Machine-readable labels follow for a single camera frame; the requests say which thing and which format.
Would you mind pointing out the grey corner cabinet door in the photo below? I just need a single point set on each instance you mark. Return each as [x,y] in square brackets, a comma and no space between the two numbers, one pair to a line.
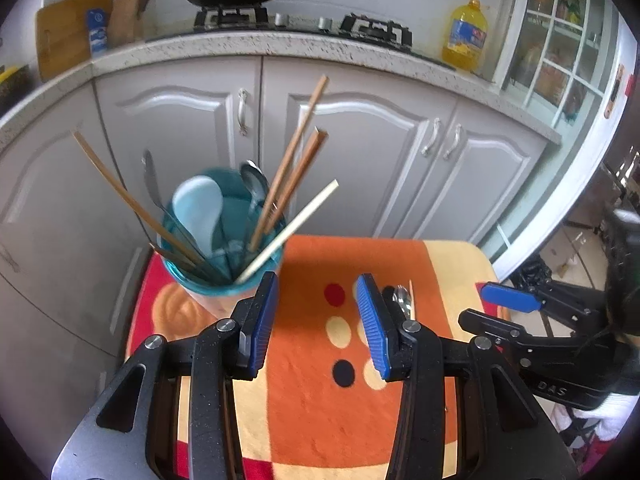
[50,210]

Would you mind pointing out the orange red printed blanket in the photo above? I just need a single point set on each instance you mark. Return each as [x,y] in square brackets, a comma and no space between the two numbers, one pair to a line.
[310,360]

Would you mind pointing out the wooden cutting board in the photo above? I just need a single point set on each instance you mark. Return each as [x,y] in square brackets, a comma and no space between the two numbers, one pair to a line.
[65,35]

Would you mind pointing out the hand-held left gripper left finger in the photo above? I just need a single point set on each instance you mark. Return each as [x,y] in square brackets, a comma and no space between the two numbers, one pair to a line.
[260,330]

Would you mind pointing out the yellow cooking oil bottle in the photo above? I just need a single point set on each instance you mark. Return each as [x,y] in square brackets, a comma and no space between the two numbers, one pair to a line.
[465,35]

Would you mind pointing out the black trash bag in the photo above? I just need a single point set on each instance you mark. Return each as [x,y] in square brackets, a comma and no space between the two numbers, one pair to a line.
[532,272]

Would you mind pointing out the pale wooden chopstick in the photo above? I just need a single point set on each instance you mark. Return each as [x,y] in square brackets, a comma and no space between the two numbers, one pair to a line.
[412,300]
[300,217]

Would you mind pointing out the white door frame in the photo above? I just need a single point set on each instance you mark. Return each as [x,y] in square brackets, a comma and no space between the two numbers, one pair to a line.
[565,185]

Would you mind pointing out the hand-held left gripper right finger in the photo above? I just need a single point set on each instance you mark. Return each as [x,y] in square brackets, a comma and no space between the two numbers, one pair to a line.
[372,325]

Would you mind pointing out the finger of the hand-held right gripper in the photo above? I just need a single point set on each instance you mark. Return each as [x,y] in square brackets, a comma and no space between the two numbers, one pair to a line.
[510,297]
[490,327]

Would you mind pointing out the speckled kitchen countertop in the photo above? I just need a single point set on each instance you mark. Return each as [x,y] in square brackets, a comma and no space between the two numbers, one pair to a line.
[310,45]

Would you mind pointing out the small metal spoon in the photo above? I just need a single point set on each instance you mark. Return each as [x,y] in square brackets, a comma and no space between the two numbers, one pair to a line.
[401,296]

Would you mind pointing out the blue white packet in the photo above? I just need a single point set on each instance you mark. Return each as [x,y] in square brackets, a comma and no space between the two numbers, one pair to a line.
[97,32]

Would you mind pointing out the white plastic spoon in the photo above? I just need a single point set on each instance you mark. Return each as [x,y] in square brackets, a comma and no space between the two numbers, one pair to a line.
[197,210]

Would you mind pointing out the bamboo chopstick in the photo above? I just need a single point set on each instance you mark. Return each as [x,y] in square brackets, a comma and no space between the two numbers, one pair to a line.
[115,185]

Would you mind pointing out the white glass-door cabinet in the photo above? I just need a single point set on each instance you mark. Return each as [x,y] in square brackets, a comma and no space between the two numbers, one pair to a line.
[555,60]

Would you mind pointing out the person's right forearm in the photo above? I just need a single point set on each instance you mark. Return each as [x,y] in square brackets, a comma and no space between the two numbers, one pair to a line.
[615,410]

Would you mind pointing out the wooden knife block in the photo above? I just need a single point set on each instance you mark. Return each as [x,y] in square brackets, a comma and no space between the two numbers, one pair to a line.
[125,15]

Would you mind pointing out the brown wooden chopstick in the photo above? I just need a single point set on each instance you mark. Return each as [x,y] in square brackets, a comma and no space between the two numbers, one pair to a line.
[305,157]
[300,130]

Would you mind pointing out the floral utensil holder teal rim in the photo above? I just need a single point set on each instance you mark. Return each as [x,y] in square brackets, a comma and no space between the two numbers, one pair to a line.
[190,285]

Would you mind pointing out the black gas stove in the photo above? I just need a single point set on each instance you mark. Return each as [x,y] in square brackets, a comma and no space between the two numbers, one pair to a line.
[370,30]

